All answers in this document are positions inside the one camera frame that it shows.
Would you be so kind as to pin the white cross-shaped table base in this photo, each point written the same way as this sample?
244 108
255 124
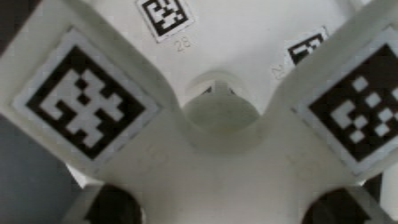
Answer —
77 109

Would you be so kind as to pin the white table leg cylinder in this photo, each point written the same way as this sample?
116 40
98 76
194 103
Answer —
219 108

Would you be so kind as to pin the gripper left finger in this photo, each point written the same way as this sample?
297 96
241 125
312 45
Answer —
106 206

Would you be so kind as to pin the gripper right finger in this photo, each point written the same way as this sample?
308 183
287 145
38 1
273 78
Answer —
349 205

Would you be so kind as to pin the white round table top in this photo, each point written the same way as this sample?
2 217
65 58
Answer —
308 48

